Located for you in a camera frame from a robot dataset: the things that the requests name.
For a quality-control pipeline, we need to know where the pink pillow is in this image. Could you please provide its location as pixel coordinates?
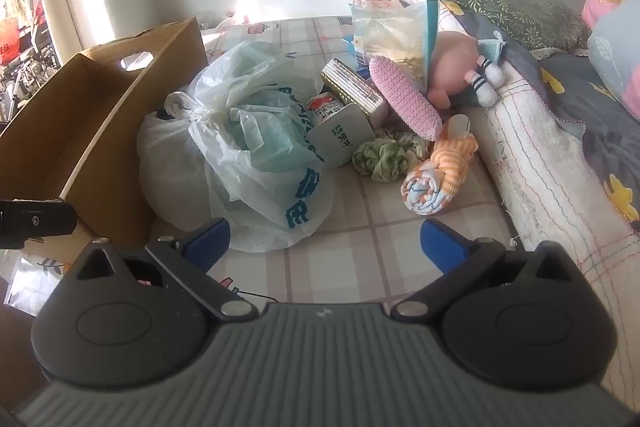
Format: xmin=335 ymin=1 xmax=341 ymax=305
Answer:
xmin=582 ymin=0 xmax=637 ymax=30

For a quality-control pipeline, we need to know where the white stitched quilt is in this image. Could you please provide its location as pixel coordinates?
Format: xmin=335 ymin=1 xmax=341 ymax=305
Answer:
xmin=384 ymin=0 xmax=640 ymax=410

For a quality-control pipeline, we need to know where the checked printed bed sheet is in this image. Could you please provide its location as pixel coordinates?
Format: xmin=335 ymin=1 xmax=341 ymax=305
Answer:
xmin=150 ymin=14 xmax=531 ymax=308

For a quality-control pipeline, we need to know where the translucent printed plastic bag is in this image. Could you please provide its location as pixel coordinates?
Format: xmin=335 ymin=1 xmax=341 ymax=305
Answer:
xmin=189 ymin=40 xmax=337 ymax=254

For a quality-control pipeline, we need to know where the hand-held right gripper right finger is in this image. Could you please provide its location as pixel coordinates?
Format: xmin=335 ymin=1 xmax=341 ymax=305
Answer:
xmin=390 ymin=219 xmax=576 ymax=320

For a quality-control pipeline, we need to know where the wheelchair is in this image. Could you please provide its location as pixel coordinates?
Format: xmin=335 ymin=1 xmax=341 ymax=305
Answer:
xmin=0 ymin=47 xmax=61 ymax=122

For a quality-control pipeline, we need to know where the white knotted plastic bag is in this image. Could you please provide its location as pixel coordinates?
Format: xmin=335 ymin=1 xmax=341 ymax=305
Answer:
xmin=137 ymin=91 xmax=221 ymax=230

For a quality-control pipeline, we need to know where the pink white plush doll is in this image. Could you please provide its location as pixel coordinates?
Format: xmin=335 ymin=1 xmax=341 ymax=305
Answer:
xmin=427 ymin=29 xmax=506 ymax=110

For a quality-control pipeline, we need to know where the pink sponge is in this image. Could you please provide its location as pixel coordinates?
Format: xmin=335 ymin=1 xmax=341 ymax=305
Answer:
xmin=369 ymin=56 xmax=443 ymax=138

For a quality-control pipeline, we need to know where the grey blanket with yellow flowers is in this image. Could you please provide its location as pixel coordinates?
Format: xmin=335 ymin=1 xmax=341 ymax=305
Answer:
xmin=425 ymin=0 xmax=640 ymax=230

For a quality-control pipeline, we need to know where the brown cardboard box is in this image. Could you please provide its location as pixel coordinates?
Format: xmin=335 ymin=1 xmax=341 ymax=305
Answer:
xmin=0 ymin=17 xmax=211 ymax=258

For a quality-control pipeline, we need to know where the light blue pillow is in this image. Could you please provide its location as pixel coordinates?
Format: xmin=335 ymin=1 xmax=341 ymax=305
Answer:
xmin=587 ymin=0 xmax=640 ymax=108

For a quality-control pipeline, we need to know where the blue white wipes pack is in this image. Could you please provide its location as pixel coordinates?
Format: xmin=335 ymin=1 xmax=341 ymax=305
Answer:
xmin=350 ymin=0 xmax=441 ymax=94

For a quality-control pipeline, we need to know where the teal checked towel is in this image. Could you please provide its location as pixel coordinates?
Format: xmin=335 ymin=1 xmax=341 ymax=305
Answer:
xmin=475 ymin=31 xmax=506 ymax=62

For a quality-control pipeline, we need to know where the red white can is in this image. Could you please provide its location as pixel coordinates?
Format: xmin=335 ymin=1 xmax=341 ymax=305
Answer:
xmin=306 ymin=92 xmax=347 ymax=126

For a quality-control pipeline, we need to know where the green white scrunchie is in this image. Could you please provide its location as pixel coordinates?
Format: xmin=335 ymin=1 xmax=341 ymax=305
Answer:
xmin=351 ymin=129 xmax=431 ymax=182

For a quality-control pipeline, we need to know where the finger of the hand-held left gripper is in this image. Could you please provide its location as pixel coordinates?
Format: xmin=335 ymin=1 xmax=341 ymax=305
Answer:
xmin=0 ymin=199 xmax=78 ymax=250

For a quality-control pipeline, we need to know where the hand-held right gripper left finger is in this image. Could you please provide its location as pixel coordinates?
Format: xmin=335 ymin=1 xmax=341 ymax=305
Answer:
xmin=65 ymin=218 xmax=261 ymax=322

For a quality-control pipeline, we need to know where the red plastic bag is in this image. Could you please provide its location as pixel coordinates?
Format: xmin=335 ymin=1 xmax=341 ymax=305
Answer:
xmin=0 ymin=19 xmax=21 ymax=62

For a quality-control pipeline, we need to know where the white carton with red can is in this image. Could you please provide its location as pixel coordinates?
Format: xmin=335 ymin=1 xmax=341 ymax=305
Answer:
xmin=306 ymin=103 xmax=376 ymax=170

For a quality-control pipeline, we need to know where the green leaf print pillow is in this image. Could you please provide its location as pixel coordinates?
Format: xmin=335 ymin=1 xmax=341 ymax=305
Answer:
xmin=440 ymin=0 xmax=592 ymax=54

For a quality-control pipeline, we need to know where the blue white carton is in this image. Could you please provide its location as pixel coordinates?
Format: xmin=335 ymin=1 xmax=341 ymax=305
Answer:
xmin=342 ymin=34 xmax=373 ymax=78

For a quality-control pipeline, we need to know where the orange striped towel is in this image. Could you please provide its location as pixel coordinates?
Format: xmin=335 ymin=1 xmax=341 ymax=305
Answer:
xmin=400 ymin=114 xmax=480 ymax=214

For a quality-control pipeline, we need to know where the gold box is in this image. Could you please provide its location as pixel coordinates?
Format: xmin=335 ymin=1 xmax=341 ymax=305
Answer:
xmin=320 ymin=58 xmax=388 ymax=115

